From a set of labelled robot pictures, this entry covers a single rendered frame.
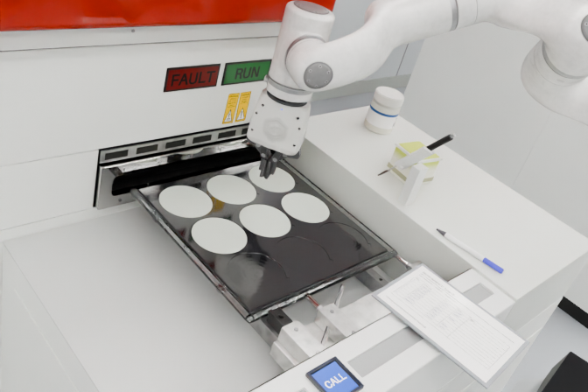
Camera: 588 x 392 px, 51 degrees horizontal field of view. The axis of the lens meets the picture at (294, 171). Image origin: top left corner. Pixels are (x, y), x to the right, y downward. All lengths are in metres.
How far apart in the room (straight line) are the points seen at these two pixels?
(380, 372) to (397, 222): 0.42
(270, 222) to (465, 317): 0.39
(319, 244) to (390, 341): 0.29
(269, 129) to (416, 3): 0.33
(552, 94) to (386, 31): 0.33
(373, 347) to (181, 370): 0.29
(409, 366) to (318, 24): 0.54
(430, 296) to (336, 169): 0.39
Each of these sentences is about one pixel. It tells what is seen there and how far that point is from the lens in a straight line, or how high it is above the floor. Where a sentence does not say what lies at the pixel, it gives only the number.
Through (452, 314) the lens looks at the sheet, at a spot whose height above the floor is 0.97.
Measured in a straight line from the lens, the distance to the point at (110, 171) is 1.16.
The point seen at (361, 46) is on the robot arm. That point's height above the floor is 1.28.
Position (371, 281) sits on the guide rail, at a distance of 1.21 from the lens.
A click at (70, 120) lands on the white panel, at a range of 1.07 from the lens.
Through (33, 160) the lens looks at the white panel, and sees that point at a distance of 1.09.
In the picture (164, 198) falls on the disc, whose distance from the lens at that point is 1.16.
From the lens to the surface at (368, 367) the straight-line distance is 0.88.
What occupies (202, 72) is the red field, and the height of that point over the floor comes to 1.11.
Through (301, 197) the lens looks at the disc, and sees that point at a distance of 1.26.
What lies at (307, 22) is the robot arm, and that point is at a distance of 1.01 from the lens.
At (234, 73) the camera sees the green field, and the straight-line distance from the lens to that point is 1.21.
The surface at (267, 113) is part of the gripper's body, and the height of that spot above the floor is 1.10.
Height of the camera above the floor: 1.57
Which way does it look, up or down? 30 degrees down
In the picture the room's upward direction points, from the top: 17 degrees clockwise
